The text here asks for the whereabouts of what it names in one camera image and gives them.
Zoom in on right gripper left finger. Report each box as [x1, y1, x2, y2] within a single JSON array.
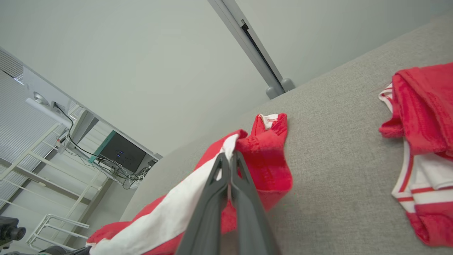
[[176, 152, 231, 255]]

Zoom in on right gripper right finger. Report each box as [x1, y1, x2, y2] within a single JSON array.
[[231, 152, 280, 255]]

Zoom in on red and white shorts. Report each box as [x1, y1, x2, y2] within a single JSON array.
[[86, 113, 294, 255]]

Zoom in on red basketball jersey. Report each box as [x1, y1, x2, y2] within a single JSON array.
[[378, 63, 453, 248]]

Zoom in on black computer box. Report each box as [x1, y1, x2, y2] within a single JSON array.
[[88, 130, 148, 173]]

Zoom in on white bar lamp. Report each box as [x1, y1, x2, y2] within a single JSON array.
[[25, 91, 74, 129]]

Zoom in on white cable bundle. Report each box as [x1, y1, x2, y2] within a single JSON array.
[[106, 161, 158, 190]]

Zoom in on white tube frame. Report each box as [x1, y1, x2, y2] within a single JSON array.
[[26, 213, 90, 253]]

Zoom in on white metal rack frame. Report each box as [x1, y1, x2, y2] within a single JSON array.
[[0, 122, 107, 213]]

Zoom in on black cable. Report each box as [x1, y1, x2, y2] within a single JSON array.
[[53, 102, 117, 167]]

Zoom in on grey partition joint post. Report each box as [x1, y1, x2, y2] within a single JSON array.
[[207, 0, 296, 100]]

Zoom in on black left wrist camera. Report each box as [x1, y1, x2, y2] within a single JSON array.
[[0, 216, 27, 249]]

